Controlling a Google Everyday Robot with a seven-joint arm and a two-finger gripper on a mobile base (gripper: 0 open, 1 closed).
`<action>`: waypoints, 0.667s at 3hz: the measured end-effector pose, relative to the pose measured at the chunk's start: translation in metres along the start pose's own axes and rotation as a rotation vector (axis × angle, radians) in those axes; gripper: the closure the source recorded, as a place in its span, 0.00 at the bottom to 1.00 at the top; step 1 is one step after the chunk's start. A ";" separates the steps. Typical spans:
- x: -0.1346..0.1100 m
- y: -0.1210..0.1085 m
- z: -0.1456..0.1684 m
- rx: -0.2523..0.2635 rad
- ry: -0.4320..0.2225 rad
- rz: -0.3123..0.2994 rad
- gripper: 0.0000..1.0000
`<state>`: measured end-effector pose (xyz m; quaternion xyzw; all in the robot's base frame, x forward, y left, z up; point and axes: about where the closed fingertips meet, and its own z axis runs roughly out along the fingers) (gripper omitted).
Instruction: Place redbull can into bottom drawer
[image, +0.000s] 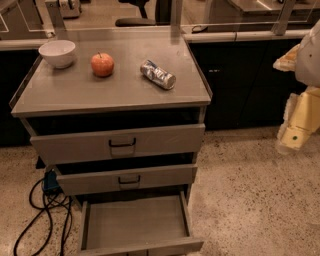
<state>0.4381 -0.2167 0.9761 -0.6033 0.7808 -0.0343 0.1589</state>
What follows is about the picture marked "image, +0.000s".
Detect grey drawer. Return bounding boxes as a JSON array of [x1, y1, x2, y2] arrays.
[[56, 153, 197, 195], [78, 191, 203, 256], [31, 108, 205, 164]]

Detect black office chair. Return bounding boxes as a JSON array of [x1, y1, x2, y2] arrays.
[[114, 0, 158, 28]]

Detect black floor cables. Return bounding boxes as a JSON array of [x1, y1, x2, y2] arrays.
[[13, 176, 74, 256]]

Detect white ceramic bowl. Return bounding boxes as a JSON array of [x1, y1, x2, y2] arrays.
[[38, 40, 76, 69]]

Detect grey middle drawer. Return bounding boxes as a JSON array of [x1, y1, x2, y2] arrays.
[[56, 153, 197, 195]]

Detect grey bottom drawer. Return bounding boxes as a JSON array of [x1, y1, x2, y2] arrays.
[[78, 191, 203, 256]]

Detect silver blue redbull can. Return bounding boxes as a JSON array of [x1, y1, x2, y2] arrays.
[[140, 60, 176, 90]]

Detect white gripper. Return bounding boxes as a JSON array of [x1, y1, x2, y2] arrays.
[[273, 20, 320, 155]]

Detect blue power box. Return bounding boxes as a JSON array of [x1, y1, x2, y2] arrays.
[[42, 170, 60, 194]]

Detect red apple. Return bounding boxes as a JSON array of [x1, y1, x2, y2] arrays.
[[91, 53, 114, 77]]

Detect grey top drawer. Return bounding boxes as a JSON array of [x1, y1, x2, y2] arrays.
[[31, 108, 205, 164]]

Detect grey drawer cabinet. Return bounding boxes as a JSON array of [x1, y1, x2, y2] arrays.
[[9, 27, 213, 256]]

